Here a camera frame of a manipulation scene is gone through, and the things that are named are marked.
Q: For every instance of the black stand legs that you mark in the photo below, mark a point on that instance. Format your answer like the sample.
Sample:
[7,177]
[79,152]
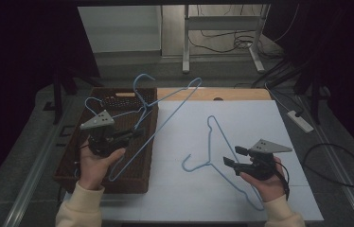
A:
[315,97]
[57,94]

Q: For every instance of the person's right hand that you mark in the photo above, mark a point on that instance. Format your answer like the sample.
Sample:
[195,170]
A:
[271,189]

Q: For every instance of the white panel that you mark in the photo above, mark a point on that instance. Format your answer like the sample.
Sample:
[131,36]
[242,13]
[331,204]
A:
[118,28]

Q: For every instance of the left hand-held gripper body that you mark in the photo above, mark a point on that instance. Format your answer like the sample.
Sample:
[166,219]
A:
[101,121]

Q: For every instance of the white board mat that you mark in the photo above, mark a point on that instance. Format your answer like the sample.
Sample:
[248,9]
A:
[260,126]

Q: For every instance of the metal floor rail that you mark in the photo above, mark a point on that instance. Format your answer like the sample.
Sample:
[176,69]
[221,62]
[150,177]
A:
[30,186]
[339,167]

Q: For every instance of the white power strip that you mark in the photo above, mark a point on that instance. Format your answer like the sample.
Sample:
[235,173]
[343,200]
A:
[301,123]

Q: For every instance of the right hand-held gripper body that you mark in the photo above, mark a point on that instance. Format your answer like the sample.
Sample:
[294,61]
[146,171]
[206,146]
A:
[260,167]

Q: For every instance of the person's left hand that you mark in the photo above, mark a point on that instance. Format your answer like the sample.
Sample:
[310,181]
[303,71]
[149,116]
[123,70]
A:
[93,170]

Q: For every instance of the white desk frame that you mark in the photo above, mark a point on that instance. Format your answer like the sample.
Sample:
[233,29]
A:
[222,22]

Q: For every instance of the brown woven basket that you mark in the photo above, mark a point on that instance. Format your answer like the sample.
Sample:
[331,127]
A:
[140,176]

